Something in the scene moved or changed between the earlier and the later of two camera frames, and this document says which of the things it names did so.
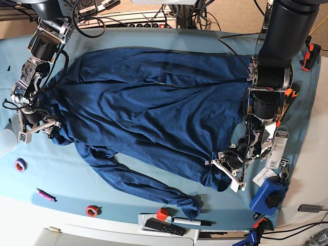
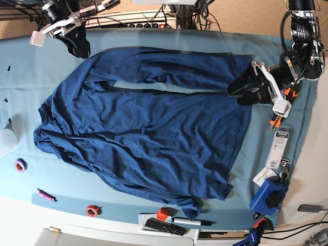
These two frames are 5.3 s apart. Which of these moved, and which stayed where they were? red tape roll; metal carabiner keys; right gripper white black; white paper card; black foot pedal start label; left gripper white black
Moved: left gripper white black; right gripper white black
Stayed: black foot pedal start label; metal carabiner keys; white paper card; red tape roll
